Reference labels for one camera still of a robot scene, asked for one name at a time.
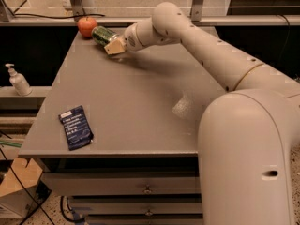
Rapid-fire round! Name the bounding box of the green soda can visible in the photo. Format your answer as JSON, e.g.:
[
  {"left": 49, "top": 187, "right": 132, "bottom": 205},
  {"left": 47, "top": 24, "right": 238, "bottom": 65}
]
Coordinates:
[{"left": 91, "top": 26, "right": 118, "bottom": 47}]

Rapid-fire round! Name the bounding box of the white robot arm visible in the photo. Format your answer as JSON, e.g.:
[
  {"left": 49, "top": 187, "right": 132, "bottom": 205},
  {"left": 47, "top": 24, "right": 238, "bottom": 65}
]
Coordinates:
[{"left": 105, "top": 2, "right": 300, "bottom": 225}]

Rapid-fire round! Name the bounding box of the red apple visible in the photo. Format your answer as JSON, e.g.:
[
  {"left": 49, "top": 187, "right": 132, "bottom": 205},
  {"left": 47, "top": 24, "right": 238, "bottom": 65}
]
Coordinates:
[{"left": 77, "top": 17, "right": 98, "bottom": 38}]

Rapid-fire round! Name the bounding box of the grey drawer cabinet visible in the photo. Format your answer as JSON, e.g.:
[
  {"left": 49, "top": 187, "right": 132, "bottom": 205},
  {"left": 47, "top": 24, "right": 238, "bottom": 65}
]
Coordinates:
[{"left": 18, "top": 26, "right": 227, "bottom": 225}]

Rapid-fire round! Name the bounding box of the dark blue snack packet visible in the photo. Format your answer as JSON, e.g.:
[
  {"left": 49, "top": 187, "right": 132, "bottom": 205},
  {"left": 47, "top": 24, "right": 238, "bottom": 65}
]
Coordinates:
[{"left": 58, "top": 106, "right": 94, "bottom": 151}]

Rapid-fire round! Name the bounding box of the white pump dispenser bottle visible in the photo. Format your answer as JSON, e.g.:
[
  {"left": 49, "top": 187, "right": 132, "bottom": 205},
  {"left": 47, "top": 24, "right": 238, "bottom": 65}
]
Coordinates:
[{"left": 5, "top": 64, "right": 32, "bottom": 96}]

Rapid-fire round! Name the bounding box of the top drawer front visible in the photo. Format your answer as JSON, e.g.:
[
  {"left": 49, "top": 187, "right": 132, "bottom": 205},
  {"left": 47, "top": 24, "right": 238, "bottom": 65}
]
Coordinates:
[{"left": 42, "top": 172, "right": 200, "bottom": 196}]

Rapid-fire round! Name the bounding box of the drawer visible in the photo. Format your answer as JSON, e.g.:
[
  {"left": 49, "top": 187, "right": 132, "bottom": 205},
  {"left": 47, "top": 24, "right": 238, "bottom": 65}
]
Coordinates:
[
  {"left": 69, "top": 196, "right": 203, "bottom": 215},
  {"left": 42, "top": 172, "right": 200, "bottom": 196},
  {"left": 86, "top": 214, "right": 203, "bottom": 225}
]

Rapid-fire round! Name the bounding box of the green tube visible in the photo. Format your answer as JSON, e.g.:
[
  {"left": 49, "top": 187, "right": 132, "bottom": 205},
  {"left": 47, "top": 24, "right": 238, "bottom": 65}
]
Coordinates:
[{"left": 0, "top": 141, "right": 22, "bottom": 148}]

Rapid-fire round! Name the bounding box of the middle drawer front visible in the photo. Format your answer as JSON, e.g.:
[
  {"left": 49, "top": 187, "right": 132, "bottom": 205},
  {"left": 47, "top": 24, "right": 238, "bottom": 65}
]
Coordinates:
[{"left": 69, "top": 196, "right": 203, "bottom": 215}]

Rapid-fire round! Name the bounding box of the bottom drawer front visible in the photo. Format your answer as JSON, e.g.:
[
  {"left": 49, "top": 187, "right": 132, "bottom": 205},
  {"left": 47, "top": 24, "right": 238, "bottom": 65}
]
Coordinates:
[{"left": 86, "top": 214, "right": 203, "bottom": 225}]

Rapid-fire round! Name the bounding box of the cardboard box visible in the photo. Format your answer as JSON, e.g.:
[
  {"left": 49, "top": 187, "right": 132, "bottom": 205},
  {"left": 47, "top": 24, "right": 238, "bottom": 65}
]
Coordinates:
[{"left": 0, "top": 157, "right": 42, "bottom": 218}]

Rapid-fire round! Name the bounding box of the left metal bracket post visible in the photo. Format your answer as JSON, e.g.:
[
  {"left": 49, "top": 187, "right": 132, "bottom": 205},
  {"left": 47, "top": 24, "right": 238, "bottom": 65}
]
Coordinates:
[{"left": 70, "top": 0, "right": 84, "bottom": 22}]

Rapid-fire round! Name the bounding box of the metal bracket post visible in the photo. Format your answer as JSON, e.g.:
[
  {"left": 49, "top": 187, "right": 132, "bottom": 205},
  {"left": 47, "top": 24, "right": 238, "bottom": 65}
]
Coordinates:
[
  {"left": 190, "top": 0, "right": 204, "bottom": 22},
  {"left": 70, "top": 0, "right": 84, "bottom": 22}
]

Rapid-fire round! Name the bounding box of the right metal bracket post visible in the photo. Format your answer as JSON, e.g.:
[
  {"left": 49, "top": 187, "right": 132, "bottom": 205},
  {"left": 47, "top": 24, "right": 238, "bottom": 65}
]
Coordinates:
[{"left": 190, "top": 0, "right": 204, "bottom": 22}]

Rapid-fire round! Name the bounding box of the black cable on shelf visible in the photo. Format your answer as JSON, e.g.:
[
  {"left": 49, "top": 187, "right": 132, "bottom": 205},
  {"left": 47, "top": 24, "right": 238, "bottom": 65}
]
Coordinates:
[{"left": 12, "top": 13, "right": 107, "bottom": 20}]

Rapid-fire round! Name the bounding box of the black cable on floor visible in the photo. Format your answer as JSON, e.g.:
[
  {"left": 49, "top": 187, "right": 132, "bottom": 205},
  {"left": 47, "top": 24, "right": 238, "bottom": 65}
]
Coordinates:
[{"left": 0, "top": 147, "right": 56, "bottom": 225}]

